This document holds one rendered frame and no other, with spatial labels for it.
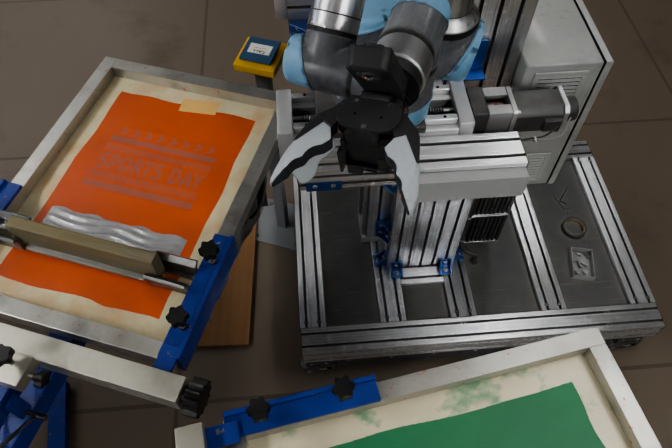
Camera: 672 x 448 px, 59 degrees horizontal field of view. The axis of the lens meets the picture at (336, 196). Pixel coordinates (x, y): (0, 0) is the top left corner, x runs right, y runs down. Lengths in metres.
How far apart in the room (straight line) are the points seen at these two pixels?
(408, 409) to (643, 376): 1.43
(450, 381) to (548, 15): 0.91
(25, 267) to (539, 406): 1.16
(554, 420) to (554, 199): 1.37
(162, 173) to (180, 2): 2.26
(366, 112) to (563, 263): 1.80
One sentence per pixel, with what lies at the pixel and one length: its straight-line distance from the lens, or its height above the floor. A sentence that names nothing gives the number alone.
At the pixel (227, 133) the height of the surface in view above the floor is 0.95.
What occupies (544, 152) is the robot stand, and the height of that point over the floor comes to 0.91.
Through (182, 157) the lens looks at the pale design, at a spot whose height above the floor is 0.95.
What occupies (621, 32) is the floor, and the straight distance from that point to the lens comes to 3.78.
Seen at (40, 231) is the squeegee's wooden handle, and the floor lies 1.06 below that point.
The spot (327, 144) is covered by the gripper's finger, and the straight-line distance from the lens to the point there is 0.64.
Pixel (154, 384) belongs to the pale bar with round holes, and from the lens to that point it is 1.22.
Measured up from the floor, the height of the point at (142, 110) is 0.95.
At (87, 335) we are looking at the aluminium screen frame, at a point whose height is 0.99.
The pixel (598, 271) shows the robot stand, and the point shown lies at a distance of 2.42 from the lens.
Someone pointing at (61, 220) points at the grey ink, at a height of 0.96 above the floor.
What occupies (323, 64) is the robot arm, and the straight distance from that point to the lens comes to 0.86.
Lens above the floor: 2.16
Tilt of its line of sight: 54 degrees down
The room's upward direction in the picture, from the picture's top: straight up
